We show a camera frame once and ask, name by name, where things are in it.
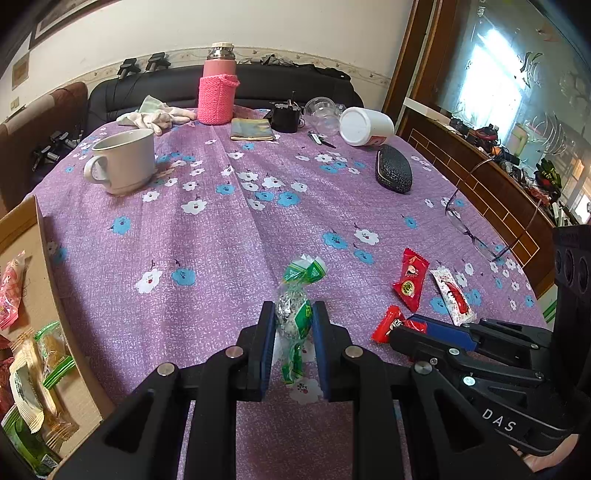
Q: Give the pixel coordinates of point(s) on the small black cup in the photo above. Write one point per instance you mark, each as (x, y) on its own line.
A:
(284, 120)

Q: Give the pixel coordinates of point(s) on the small red snack packet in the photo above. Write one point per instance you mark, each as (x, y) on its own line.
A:
(390, 323)

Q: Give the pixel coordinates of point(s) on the green silver snack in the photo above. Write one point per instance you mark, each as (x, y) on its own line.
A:
(295, 309)

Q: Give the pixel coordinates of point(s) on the white ceramic mug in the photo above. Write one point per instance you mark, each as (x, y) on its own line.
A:
(124, 161)

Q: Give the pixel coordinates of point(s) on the white red snack packet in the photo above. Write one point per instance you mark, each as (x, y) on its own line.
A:
(455, 295)

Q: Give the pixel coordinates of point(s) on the framed wall picture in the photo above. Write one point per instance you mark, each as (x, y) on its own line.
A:
(60, 18)

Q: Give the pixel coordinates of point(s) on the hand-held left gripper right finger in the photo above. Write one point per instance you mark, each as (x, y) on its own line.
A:
(319, 350)

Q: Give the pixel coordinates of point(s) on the black garment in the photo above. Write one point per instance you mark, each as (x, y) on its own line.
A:
(328, 73)

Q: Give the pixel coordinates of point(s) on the cardboard box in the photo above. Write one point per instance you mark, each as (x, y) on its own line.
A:
(76, 401)

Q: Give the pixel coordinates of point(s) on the dark red snack packet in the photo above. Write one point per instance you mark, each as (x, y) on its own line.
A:
(5, 374)

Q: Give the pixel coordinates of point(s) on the pink thermos with knitted sleeve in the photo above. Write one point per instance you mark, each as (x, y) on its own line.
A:
(217, 99)

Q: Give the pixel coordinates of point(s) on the small wall socket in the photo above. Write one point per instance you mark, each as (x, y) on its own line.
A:
(14, 103)

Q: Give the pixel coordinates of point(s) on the small black white pen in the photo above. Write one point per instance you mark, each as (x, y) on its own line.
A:
(318, 138)

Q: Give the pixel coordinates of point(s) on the brown armchair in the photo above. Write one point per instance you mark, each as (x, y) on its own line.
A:
(46, 115)

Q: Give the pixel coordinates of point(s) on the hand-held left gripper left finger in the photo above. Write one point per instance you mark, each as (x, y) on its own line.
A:
(268, 350)

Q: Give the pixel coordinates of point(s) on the khaki fabric pouch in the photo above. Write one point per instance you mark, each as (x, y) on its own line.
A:
(251, 129)

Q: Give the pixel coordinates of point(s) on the thin-framed eyeglasses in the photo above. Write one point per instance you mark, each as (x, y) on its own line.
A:
(489, 249)

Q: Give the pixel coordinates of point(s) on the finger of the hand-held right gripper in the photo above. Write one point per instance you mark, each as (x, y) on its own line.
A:
(415, 344)
(448, 331)

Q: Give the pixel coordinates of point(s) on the clear glass jar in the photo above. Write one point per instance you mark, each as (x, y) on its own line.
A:
(323, 113)

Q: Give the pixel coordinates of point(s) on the pile of black gadgets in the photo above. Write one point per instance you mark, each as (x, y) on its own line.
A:
(53, 150)

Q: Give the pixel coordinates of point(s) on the black leather sofa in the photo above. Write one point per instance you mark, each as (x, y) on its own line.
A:
(175, 87)

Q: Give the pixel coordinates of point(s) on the black glasses case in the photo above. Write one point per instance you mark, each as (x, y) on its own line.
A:
(392, 170)

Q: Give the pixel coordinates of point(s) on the beige wall plate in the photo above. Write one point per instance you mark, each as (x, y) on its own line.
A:
(21, 71)

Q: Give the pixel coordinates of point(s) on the purple floral tablecloth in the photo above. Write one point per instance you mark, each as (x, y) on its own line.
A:
(207, 240)

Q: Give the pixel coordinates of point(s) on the white plastic jar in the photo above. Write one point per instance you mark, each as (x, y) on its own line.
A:
(364, 127)

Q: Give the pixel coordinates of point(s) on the wall mirror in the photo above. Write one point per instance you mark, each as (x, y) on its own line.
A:
(498, 69)

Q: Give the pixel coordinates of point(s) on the green white striped object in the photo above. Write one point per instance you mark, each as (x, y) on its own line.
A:
(549, 311)

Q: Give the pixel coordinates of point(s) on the crumpled white cloth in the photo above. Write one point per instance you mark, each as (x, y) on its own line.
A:
(152, 115)

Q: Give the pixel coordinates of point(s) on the green trimmed biscuit packet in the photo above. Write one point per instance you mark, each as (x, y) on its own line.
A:
(53, 355)

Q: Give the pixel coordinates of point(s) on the wooden cabinet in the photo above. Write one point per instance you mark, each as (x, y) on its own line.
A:
(434, 147)

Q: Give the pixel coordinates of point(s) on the pink snack packet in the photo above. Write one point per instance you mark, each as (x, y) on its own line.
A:
(11, 290)

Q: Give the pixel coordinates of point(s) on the person's right hand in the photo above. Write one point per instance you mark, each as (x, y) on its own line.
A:
(549, 459)

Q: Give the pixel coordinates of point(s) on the clear biscuit packet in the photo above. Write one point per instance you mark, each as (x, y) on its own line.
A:
(27, 392)

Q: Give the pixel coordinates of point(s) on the green snack packet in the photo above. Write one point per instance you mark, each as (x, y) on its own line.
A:
(25, 450)

